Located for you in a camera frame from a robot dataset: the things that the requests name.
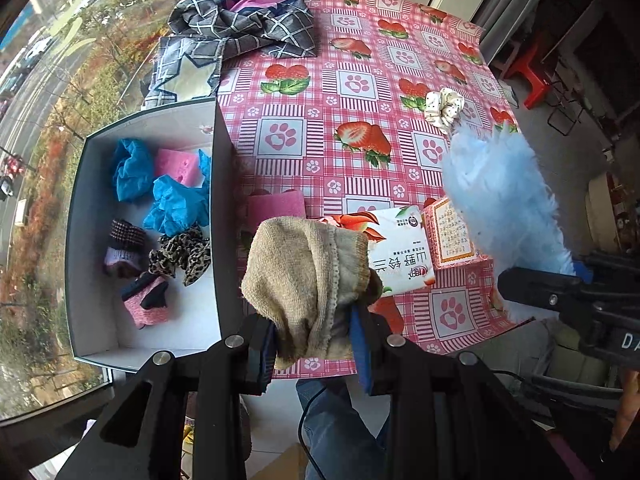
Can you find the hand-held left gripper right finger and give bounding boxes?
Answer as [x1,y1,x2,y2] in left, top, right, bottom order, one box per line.
[349,302,596,480]

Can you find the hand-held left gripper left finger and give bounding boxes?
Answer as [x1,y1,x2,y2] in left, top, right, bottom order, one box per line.
[55,312,278,480]

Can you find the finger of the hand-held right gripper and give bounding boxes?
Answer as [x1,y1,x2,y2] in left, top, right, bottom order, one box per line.
[572,252,640,281]
[497,266,583,313]

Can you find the beige sock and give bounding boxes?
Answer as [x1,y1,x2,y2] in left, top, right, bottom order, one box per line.
[241,216,384,371]

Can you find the light blue fluffy sock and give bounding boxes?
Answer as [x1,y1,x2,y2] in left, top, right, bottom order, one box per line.
[442,122,576,323]

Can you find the pink and navy sock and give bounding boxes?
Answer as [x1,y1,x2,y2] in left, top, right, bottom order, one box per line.
[121,272,177,330]

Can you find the leopard print scrunchie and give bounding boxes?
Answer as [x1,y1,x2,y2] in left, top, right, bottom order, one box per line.
[148,225,212,287]

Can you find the striped knitted sock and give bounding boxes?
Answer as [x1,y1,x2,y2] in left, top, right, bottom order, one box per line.
[103,218,148,278]

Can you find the blue glove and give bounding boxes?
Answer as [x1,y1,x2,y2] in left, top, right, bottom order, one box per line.
[111,138,156,204]
[143,149,212,237]

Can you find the dark box with white inside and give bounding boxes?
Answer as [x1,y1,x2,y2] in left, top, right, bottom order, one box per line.
[64,97,246,373]

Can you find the pink sponge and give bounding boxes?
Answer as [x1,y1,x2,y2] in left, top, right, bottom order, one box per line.
[245,189,307,221]
[154,147,206,188]

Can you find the person's right hand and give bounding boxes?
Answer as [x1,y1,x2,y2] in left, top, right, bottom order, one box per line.
[609,369,640,456]

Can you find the person's jeans leg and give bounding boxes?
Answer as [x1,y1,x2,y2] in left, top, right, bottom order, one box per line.
[296,377,391,480]

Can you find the pink tissue box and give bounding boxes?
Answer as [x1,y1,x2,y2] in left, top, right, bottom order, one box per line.
[422,197,493,271]

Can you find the white snack packet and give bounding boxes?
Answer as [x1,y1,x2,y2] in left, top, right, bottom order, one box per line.
[312,205,438,297]

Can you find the black folding chair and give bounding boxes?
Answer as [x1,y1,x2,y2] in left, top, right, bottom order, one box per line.
[547,75,591,136]

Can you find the red plastic stool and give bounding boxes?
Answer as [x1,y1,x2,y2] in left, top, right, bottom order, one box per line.
[502,42,556,109]

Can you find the white dotted scrunchie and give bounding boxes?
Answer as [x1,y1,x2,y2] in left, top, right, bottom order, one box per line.
[424,87,466,134]

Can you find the pink strawberry tablecloth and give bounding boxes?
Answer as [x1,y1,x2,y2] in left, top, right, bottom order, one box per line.
[215,0,533,381]

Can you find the grey curtain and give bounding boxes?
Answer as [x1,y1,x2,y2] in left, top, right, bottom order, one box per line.
[482,0,563,63]

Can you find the star patterned cloth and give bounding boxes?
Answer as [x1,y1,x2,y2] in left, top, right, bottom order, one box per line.
[141,35,223,109]

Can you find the grey checked cloth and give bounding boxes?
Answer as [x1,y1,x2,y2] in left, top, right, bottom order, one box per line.
[167,0,318,59]

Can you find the pink and purple cloth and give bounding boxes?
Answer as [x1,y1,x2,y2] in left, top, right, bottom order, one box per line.
[225,0,296,13]

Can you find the black cable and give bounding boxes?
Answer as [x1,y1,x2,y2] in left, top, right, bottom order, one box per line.
[298,377,351,480]

